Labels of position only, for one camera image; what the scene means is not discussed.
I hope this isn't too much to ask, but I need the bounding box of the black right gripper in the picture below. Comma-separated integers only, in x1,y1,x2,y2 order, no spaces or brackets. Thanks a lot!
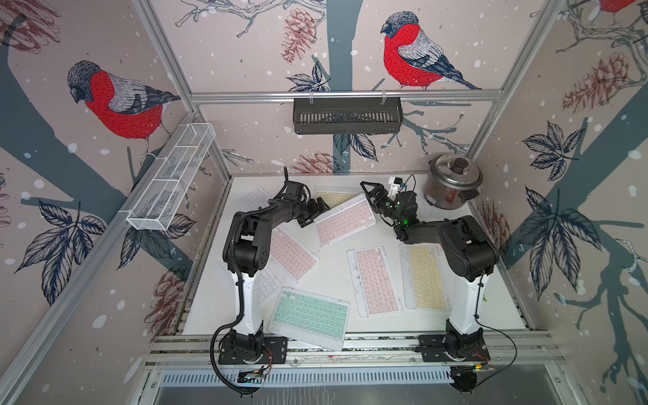
362,182,405,228

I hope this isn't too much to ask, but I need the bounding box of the yellow keyboard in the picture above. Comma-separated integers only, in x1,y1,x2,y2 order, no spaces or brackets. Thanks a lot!
314,186,363,209
399,244,450,312

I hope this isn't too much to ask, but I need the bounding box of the pink keyboard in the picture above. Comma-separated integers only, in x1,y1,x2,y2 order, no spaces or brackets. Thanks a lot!
267,225,320,288
347,246,402,319
314,195,376,247

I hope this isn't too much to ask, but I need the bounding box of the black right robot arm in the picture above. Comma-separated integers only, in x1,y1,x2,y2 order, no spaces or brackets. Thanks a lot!
360,182,500,360

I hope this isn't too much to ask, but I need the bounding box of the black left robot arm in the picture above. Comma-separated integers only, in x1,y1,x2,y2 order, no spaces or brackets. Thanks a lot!
214,180,329,364

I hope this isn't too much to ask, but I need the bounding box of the white keyboard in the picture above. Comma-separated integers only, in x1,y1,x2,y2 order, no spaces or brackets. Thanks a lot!
237,187,273,212

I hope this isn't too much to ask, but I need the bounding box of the steel rice cooker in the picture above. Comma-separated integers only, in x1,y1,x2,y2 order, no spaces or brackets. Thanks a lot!
423,153,484,210

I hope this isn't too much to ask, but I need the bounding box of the green keyboard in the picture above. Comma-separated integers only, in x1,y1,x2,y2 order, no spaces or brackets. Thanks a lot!
268,287,350,351

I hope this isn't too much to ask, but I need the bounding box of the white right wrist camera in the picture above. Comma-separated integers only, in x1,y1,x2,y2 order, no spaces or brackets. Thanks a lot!
389,177,403,192

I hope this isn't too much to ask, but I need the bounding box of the black hanging wire basket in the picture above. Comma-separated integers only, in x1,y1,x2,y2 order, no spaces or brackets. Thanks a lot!
293,97,403,135

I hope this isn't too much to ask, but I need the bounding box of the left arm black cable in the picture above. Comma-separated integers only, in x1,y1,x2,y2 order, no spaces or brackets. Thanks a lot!
208,212,269,397

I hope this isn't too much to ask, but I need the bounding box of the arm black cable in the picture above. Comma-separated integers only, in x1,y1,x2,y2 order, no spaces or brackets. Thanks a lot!
472,282,520,388
208,212,269,397

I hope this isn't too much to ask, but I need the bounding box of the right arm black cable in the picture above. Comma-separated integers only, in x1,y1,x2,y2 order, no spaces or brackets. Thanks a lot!
472,282,520,388

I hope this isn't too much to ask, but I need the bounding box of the white wire mesh basket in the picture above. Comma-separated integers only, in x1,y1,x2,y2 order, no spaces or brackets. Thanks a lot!
127,123,215,231

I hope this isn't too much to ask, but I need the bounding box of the aluminium frame rail base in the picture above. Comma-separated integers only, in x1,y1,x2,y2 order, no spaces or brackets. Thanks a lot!
142,330,567,370

